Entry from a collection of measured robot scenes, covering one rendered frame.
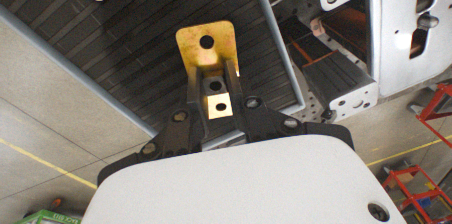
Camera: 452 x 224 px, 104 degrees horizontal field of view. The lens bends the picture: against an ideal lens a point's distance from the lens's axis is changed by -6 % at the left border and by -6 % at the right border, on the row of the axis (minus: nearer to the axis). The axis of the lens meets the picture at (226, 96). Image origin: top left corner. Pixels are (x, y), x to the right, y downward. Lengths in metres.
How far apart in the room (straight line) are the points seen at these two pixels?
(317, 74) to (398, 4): 0.17
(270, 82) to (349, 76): 0.27
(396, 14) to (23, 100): 2.27
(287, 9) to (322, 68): 0.28
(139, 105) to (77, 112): 1.90
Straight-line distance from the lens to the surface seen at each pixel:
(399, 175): 4.04
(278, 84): 0.17
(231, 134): 0.19
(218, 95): 0.16
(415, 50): 0.55
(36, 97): 2.12
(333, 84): 0.41
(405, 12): 0.44
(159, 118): 0.18
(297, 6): 0.67
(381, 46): 0.45
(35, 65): 1.90
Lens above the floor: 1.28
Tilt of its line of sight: 50 degrees down
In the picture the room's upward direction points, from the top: 170 degrees clockwise
